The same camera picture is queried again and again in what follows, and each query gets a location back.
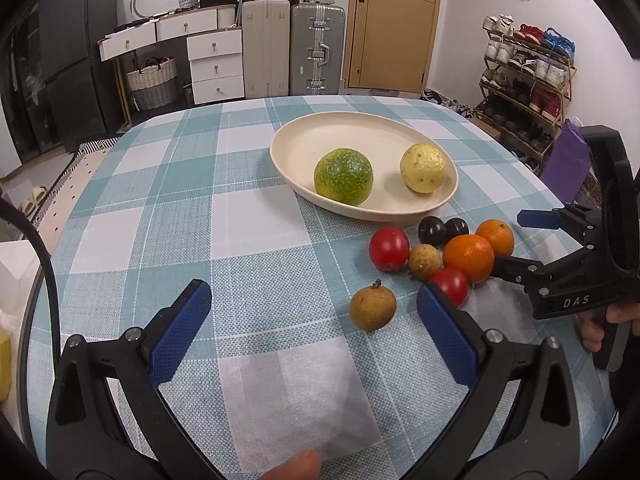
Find dark purple plum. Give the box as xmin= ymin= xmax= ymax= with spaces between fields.
xmin=444 ymin=217 xmax=470 ymax=241
xmin=418 ymin=215 xmax=449 ymax=248

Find group of loose shoes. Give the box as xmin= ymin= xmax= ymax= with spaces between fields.
xmin=420 ymin=87 xmax=476 ymax=118

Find white drawer dresser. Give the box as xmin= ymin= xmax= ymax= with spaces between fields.
xmin=97 ymin=5 xmax=246 ymax=126

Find pair of beige slippers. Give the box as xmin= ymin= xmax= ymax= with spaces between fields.
xmin=19 ymin=186 xmax=48 ymax=213

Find red tomato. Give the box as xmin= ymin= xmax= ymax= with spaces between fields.
xmin=369 ymin=226 xmax=411 ymax=271
xmin=426 ymin=267 xmax=470 ymax=308

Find grey white woven basket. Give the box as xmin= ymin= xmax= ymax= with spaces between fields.
xmin=126 ymin=56 xmax=179 ymax=112

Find green round citrus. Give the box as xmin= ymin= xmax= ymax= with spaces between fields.
xmin=313 ymin=148 xmax=374 ymax=207

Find black white striped mat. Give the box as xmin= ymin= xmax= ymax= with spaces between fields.
xmin=30 ymin=135 xmax=121 ymax=241

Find yellow bumpy citrus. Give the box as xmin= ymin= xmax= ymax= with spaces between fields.
xmin=399 ymin=143 xmax=448 ymax=194

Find cream oval plate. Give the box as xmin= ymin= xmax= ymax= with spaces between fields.
xmin=270 ymin=111 xmax=459 ymax=220

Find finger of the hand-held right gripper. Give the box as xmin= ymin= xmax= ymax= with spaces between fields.
xmin=516 ymin=204 xmax=606 ymax=248
xmin=491 ymin=254 xmax=551 ymax=295

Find brown longan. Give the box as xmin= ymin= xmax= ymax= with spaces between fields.
xmin=408 ymin=243 xmax=444 ymax=281
xmin=349 ymin=280 xmax=398 ymax=332

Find black refrigerator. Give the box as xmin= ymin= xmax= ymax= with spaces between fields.
xmin=37 ymin=0 xmax=123 ymax=153

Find wooden shoe rack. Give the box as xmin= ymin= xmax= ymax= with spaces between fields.
xmin=472 ymin=15 xmax=577 ymax=161

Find beige suitcase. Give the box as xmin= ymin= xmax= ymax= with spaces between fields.
xmin=241 ymin=0 xmax=291 ymax=99

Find orange tangerine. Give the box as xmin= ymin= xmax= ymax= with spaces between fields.
xmin=443 ymin=234 xmax=496 ymax=285
xmin=474 ymin=219 xmax=515 ymax=258

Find wooden door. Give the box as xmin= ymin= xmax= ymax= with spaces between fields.
xmin=348 ymin=0 xmax=443 ymax=93

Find silver suitcase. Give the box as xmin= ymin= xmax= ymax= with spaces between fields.
xmin=289 ymin=3 xmax=347 ymax=96

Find black cable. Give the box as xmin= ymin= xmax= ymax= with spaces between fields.
xmin=0 ymin=195 xmax=62 ymax=461

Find yellow object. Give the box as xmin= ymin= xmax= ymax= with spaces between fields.
xmin=0 ymin=330 xmax=12 ymax=403

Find rows of racked shoes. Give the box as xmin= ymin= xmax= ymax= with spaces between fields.
xmin=480 ymin=14 xmax=576 ymax=156

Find dark glass cabinet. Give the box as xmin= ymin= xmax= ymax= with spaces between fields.
xmin=0 ymin=0 xmax=51 ymax=181

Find person's left hand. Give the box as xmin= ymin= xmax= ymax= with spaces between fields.
xmin=260 ymin=449 xmax=324 ymax=480

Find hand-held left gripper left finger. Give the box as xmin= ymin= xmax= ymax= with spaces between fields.
xmin=46 ymin=279 xmax=221 ymax=480

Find teal checkered tablecloth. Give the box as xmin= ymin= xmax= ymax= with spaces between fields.
xmin=20 ymin=94 xmax=621 ymax=480

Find purple paper bag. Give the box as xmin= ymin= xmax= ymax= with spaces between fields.
xmin=541 ymin=117 xmax=593 ymax=196

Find person's right hand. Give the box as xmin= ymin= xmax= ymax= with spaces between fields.
xmin=580 ymin=301 xmax=640 ymax=354

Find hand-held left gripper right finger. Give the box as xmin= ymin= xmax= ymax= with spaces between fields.
xmin=416 ymin=282 xmax=594 ymax=480

